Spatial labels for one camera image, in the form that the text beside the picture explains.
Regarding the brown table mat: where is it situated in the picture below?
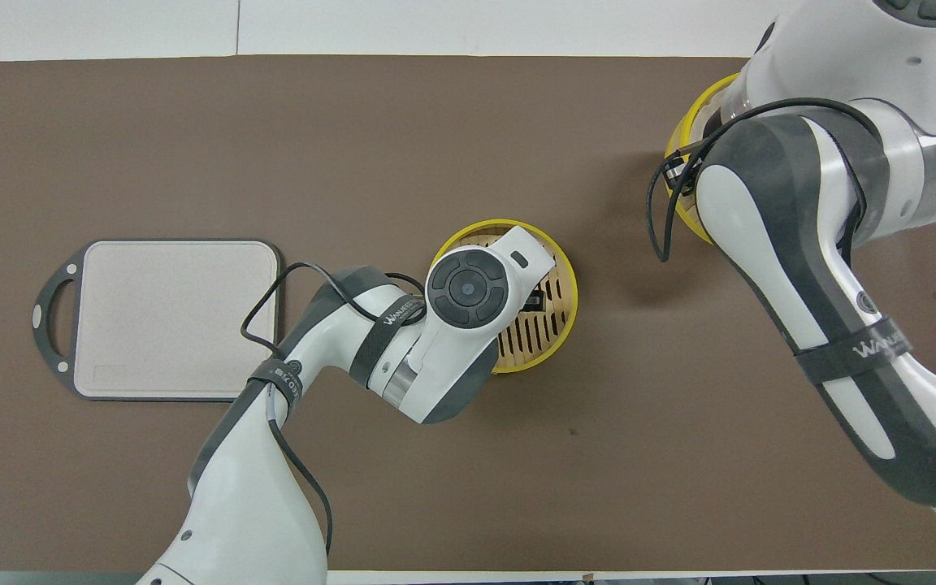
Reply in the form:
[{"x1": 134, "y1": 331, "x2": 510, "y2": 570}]
[{"x1": 0, "y1": 54, "x2": 936, "y2": 574}]

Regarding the black arm strap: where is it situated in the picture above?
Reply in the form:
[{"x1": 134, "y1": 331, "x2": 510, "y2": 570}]
[
  {"x1": 349, "y1": 284, "x2": 430, "y2": 389},
  {"x1": 793, "y1": 317, "x2": 916, "y2": 384}
]

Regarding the black left arm strap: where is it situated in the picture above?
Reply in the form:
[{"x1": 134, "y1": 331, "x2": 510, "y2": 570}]
[{"x1": 349, "y1": 284, "x2": 430, "y2": 389}]

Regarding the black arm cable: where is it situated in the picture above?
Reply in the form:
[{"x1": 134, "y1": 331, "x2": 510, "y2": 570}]
[
  {"x1": 647, "y1": 97, "x2": 871, "y2": 265},
  {"x1": 239, "y1": 262, "x2": 430, "y2": 557}
]

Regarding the yellow bamboo steamer base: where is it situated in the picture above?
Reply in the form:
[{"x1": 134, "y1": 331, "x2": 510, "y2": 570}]
[{"x1": 427, "y1": 218, "x2": 579, "y2": 375}]

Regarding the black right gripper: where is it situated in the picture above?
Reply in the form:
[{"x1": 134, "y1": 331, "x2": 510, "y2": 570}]
[{"x1": 671, "y1": 150, "x2": 700, "y2": 197}]

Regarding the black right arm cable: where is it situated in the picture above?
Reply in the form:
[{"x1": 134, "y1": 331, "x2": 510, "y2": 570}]
[{"x1": 647, "y1": 97, "x2": 871, "y2": 265}]

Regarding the yellow steamer basket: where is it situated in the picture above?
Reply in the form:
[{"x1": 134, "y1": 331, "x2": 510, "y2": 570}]
[{"x1": 665, "y1": 71, "x2": 741, "y2": 245}]

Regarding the grey cutting board dark rim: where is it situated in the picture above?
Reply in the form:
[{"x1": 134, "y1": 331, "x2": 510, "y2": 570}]
[{"x1": 32, "y1": 238, "x2": 284, "y2": 403}]

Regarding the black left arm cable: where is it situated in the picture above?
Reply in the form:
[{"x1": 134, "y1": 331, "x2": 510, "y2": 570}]
[{"x1": 239, "y1": 262, "x2": 430, "y2": 557}]

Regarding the black right arm strap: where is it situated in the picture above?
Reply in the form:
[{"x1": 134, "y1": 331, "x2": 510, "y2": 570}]
[{"x1": 793, "y1": 317, "x2": 916, "y2": 384}]

